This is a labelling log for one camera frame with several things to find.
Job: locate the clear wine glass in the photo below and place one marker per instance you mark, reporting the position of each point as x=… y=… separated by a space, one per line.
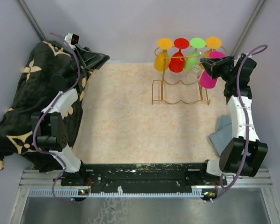
x=194 y=73

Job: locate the pink plastic wine glass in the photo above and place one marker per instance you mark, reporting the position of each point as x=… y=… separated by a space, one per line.
x=206 y=81

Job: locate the green plastic wine glass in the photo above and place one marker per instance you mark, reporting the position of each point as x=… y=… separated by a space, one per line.
x=192 y=59

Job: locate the red plastic wine glass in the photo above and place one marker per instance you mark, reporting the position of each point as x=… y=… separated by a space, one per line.
x=177 y=62

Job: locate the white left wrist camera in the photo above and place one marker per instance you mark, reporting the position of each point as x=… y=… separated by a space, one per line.
x=72 y=39

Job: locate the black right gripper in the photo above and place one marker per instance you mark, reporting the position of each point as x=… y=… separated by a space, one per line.
x=212 y=65

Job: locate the black floral blanket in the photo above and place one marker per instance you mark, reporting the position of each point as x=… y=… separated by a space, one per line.
x=34 y=92

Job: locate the orange plastic wine glass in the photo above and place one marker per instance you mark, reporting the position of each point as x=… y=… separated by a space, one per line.
x=213 y=43
x=162 y=59

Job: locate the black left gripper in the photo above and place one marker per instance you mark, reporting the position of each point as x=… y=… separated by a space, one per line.
x=88 y=59

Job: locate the gold wire glass rack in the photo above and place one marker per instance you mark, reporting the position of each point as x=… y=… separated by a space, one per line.
x=170 y=82

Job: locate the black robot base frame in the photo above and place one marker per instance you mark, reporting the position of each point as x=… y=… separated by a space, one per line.
x=143 y=179

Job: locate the grey folded cloth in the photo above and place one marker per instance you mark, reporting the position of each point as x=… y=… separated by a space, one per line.
x=223 y=134

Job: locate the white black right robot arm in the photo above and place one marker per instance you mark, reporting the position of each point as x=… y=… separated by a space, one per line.
x=244 y=150

